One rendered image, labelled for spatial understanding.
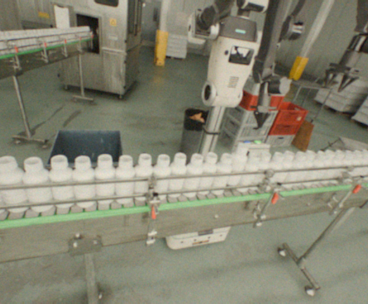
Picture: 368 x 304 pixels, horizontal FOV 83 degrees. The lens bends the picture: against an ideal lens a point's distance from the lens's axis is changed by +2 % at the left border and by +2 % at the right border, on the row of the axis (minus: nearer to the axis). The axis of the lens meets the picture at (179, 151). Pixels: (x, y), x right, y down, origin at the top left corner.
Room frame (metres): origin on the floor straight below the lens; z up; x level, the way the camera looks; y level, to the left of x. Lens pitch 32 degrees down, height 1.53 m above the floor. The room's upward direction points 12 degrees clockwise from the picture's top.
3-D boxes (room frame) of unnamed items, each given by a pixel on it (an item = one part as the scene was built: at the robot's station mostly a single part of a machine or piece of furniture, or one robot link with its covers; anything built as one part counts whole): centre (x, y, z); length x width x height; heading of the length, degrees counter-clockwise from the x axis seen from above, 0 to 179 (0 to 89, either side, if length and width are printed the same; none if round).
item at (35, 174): (0.40, 0.36, 1.08); 0.06 x 0.06 x 0.17
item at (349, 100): (6.90, -4.70, 0.50); 1.23 x 1.05 x 1.00; 111
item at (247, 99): (3.09, -0.95, 0.78); 0.61 x 0.41 x 0.22; 120
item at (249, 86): (3.08, -0.94, 1.00); 0.61 x 0.41 x 0.22; 120
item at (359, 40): (0.97, -0.60, 1.57); 0.07 x 0.06 x 0.07; 23
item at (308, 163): (0.80, -0.54, 1.08); 0.06 x 0.06 x 0.17
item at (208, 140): (1.35, -0.19, 0.74); 0.11 x 0.11 x 0.40; 23
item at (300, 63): (9.98, -4.26, 0.55); 0.40 x 0.40 x 1.10; 23
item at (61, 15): (3.81, 2.31, 1.22); 0.23 x 0.04 x 0.32; 95
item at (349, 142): (3.16, -2.67, 0.21); 0.61 x 0.47 x 0.41; 166
